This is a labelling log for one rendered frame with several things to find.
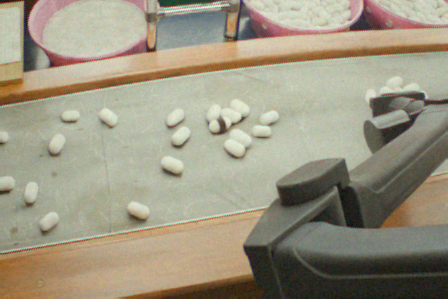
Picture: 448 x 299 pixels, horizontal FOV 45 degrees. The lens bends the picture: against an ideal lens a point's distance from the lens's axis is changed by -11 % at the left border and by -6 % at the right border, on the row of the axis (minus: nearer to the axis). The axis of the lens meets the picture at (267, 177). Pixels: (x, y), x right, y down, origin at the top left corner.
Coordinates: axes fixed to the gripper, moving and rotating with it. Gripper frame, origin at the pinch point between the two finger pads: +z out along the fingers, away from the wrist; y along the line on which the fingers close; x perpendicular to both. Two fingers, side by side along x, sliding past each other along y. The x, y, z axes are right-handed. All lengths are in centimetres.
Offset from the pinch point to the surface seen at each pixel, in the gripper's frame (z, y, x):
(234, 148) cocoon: -3.9, 26.9, 2.6
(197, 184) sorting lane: -6.0, 33.8, 6.7
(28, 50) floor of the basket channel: 33, 61, -19
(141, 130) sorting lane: 3.4, 40.6, -1.5
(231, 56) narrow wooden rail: 11.3, 22.4, -11.3
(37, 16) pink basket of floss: 28, 58, -25
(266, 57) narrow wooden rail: 10.9, 16.0, -10.3
